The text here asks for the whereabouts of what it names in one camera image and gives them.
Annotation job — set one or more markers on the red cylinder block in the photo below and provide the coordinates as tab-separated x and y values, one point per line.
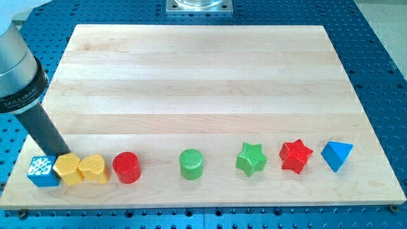
127	167

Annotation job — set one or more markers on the green cylinder block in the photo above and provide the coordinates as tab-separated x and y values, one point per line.
191	164

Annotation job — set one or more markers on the yellow heart block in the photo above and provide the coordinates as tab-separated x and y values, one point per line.
94	168

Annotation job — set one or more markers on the green star block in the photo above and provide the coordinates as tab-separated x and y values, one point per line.
251	159

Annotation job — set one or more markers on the light wooden board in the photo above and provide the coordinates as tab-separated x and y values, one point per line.
157	90

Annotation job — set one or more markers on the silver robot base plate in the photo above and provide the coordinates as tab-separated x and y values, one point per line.
198	7

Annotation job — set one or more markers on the blue cube block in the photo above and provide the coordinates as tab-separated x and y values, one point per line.
41	172

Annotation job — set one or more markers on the red star block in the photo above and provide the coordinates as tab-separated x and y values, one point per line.
294	156

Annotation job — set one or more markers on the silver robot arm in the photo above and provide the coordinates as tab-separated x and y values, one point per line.
23	78

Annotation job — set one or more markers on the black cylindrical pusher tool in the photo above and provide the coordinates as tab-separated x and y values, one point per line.
42	130

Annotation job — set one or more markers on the yellow pentagon block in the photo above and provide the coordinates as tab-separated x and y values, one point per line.
66	166

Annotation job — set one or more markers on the blue triangle block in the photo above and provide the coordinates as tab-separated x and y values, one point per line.
336	153

